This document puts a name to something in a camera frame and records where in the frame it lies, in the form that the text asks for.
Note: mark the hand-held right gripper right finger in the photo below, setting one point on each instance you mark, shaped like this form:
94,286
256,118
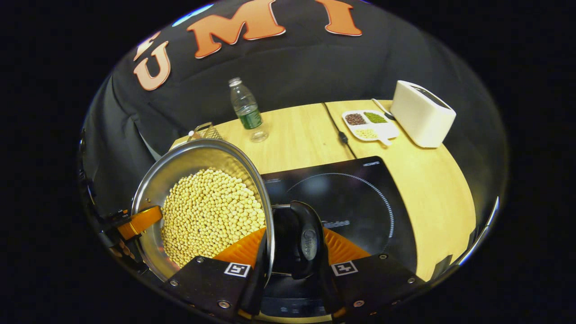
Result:
328,288

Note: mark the white toaster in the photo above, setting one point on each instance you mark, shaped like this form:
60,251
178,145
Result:
420,117

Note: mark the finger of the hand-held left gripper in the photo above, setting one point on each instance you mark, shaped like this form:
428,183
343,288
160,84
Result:
141,221
121,251

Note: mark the pile of yellow soybeans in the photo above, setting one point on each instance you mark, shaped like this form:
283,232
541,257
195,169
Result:
211,216

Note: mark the black table edge bracket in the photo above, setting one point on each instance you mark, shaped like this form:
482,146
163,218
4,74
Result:
443,267

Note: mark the pile of green mung beans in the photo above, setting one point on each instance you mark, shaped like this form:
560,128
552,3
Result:
375,117

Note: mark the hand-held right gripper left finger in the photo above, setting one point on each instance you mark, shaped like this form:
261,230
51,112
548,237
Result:
254,292

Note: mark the clear plastic water bottle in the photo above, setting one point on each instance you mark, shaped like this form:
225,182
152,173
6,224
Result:
247,112

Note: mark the small pile of yellow beans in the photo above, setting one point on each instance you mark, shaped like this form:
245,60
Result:
366,133

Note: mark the black induction cooktop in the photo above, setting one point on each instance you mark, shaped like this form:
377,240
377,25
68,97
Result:
360,202

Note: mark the pile of dark red beans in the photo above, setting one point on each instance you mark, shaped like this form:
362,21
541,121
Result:
355,119

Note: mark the white sectioned dish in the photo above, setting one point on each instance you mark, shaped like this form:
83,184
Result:
389,131

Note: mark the white spoon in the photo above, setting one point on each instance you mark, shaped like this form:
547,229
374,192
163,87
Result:
382,109

